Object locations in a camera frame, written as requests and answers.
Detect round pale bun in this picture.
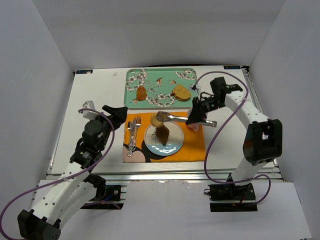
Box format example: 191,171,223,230
150,113,163,128

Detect metal serving tongs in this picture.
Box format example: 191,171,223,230
156,111,217,128

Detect dark brown croissant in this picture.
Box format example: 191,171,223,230
155,124,170,146

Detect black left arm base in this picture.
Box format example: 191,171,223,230
81,184,127,210

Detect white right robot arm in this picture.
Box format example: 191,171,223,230
186,77,283,186

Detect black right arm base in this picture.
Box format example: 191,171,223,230
203,183,258,213

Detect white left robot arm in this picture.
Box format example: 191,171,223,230
17,105,128,240

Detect sliced bread loaf piece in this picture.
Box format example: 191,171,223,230
170,84,192,102

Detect golden oval bread roll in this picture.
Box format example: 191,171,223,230
136,86,148,101

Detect pink mug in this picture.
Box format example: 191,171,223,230
187,108,200,132

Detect silver spoon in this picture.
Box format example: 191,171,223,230
127,121,134,157

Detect silver fork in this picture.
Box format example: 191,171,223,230
133,115,142,150

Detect white blue ceramic plate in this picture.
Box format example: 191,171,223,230
144,121,184,157

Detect blue black right label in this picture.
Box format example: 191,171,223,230
223,65,241,70

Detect blue black label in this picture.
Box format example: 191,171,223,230
223,65,241,70
75,69,93,75

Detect orange cloth placemat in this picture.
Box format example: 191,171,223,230
122,112,206,163

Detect silver knife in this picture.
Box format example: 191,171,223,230
131,118,137,152

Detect green floral tray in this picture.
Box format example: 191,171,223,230
124,67,197,109

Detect blue black left label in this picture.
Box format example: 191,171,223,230
75,69,93,75

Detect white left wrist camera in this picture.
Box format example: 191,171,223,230
79,100,97,121

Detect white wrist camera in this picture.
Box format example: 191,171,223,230
189,84,201,98
79,100,97,121

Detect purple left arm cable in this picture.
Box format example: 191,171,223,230
0,108,115,240

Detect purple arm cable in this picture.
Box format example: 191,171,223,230
0,108,115,240
194,71,271,206

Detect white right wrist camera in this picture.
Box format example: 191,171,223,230
189,84,201,98

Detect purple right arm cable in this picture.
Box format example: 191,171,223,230
194,71,271,206

